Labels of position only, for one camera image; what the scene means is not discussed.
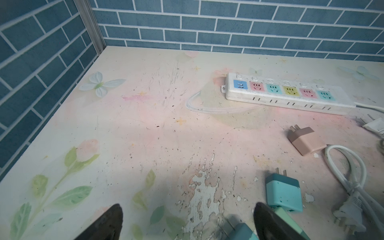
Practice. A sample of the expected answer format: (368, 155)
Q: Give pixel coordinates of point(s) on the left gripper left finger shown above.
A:
(107, 227)

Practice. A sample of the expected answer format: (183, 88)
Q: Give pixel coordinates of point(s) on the long white power strip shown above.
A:
(288, 94)

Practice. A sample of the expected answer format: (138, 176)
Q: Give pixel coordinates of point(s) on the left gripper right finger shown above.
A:
(270, 226)

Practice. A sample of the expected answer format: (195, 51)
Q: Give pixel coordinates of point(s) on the teal USB charger plug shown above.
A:
(283, 191)
(241, 231)

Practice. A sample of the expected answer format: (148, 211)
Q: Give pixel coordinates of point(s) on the green USB charger plug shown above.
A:
(284, 215)

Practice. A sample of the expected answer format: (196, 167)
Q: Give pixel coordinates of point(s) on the pink USB charger plug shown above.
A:
(305, 140)

